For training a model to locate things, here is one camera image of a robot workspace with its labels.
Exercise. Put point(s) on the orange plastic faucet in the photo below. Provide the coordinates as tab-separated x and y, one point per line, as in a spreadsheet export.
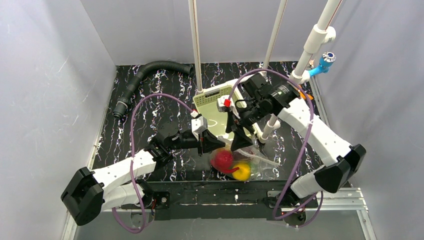
304	96

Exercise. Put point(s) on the pale green plastic basket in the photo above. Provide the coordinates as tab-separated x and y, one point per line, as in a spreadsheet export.
206	105

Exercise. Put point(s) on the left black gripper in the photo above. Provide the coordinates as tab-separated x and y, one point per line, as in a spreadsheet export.
201	142

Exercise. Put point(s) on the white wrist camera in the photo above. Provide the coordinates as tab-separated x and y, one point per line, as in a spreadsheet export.
225	104
198	124

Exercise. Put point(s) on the blue plastic faucet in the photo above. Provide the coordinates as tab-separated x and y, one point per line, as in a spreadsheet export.
325	62

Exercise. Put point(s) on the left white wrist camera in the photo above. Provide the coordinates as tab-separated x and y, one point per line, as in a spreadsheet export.
198	124

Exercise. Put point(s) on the clear polka dot zip bag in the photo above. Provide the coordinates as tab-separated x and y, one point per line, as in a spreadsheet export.
261	168

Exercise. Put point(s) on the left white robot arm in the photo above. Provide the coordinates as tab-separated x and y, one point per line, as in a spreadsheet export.
89	192

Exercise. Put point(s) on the white PVC pipe frame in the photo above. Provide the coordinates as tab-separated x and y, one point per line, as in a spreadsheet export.
260	30

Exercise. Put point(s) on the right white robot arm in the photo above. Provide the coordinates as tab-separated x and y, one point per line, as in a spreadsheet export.
341	160

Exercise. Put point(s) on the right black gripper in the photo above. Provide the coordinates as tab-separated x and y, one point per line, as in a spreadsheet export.
238	126

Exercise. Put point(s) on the red fake apple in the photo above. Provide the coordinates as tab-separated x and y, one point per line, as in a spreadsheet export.
223	160

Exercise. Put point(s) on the purple fake sweet potato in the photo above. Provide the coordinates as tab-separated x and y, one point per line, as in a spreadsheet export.
250	153

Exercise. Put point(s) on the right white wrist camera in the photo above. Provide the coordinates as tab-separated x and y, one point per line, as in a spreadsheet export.
225	104

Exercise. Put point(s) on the red fake chili pepper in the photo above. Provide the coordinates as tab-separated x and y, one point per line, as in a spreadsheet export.
226	170

